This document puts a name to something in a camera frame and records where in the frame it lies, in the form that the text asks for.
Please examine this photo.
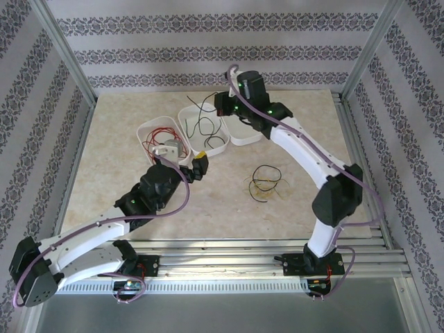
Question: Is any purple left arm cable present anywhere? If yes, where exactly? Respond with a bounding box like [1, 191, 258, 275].
[12, 154, 191, 309]

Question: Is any white plastic tray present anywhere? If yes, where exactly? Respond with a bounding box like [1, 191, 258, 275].
[137, 116, 191, 171]
[177, 102, 230, 160]
[217, 103, 268, 146]

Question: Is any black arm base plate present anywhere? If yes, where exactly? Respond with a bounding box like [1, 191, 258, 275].
[282, 253, 346, 278]
[97, 254, 160, 278]

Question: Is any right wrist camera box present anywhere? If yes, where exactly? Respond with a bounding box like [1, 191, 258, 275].
[227, 67, 268, 101]

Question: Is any white slotted cable duct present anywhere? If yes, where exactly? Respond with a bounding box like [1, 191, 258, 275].
[46, 280, 310, 294]

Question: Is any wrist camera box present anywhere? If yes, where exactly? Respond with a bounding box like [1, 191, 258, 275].
[227, 67, 268, 101]
[151, 139, 190, 166]

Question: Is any grey metal panel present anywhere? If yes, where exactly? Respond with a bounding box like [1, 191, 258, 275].
[33, 293, 413, 333]

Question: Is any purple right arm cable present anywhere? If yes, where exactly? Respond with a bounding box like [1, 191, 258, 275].
[224, 64, 382, 302]

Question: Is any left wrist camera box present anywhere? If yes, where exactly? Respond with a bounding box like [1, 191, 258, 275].
[151, 139, 190, 166]

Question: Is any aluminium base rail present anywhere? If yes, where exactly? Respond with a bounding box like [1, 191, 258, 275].
[34, 238, 412, 278]

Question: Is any aluminium frame post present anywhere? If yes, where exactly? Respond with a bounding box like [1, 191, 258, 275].
[341, 0, 407, 103]
[29, 0, 97, 107]

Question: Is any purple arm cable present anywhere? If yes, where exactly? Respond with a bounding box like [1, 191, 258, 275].
[224, 64, 382, 302]
[12, 154, 191, 309]

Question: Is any thin yellow cable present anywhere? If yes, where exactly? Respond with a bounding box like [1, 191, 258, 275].
[242, 175, 278, 202]
[255, 178, 289, 201]

